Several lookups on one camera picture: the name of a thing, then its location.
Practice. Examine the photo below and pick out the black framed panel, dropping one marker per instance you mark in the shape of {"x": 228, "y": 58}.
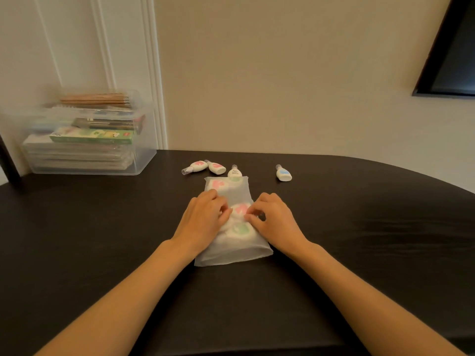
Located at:
{"x": 9, "y": 163}

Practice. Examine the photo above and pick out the clear plastic storage bin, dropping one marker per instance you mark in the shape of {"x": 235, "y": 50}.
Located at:
{"x": 146, "y": 155}

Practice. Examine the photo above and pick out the person's right forearm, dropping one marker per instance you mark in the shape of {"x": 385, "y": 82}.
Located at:
{"x": 378, "y": 300}

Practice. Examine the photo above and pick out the person's right hand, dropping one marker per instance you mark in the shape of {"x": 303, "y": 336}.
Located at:
{"x": 278, "y": 224}

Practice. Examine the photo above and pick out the translucent plastic sheet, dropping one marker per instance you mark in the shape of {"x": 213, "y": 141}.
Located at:
{"x": 230, "y": 252}

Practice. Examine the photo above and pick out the green pencil box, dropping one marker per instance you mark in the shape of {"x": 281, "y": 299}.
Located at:
{"x": 92, "y": 137}

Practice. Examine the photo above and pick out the white blue correction tape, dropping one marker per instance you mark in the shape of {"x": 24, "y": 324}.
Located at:
{"x": 284, "y": 174}

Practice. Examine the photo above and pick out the bundle of wooden pencils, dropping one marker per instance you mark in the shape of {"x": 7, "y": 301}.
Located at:
{"x": 94, "y": 100}

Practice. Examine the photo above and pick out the white printed correction tape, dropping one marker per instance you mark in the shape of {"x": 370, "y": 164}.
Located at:
{"x": 235, "y": 172}

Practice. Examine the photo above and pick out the person's left hand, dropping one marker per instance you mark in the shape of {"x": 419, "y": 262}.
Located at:
{"x": 200, "y": 226}

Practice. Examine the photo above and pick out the person's left forearm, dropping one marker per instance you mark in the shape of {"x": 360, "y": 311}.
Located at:
{"x": 111, "y": 304}

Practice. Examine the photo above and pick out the black wall television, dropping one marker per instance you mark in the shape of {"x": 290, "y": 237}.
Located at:
{"x": 449, "y": 55}

